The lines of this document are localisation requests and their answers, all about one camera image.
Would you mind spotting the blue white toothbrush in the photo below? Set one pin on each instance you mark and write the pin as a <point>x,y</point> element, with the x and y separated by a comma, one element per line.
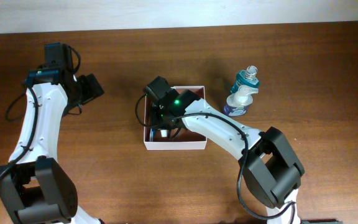
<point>151,135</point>

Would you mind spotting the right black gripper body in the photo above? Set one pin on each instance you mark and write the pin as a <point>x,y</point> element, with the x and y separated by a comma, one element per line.
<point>160,119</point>

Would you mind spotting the red green toothpaste tube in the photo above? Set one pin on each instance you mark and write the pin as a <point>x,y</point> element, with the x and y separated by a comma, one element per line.
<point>164,133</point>

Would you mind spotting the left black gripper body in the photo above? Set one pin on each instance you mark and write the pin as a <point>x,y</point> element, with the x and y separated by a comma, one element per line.
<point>88,91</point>

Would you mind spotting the foam handwash pump bottle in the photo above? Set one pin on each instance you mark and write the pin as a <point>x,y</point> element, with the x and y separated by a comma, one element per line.
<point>238,103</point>

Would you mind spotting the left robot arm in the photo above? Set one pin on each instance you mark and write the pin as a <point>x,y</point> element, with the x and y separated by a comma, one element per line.
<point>33,186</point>

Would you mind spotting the pink open cardboard box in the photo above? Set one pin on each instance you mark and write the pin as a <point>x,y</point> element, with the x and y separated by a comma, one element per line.
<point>184,140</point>

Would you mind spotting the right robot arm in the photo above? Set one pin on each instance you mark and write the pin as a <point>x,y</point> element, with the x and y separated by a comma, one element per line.
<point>270,171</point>

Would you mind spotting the teal mouthwash bottle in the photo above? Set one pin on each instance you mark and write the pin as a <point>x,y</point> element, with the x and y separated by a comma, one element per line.
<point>246,77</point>

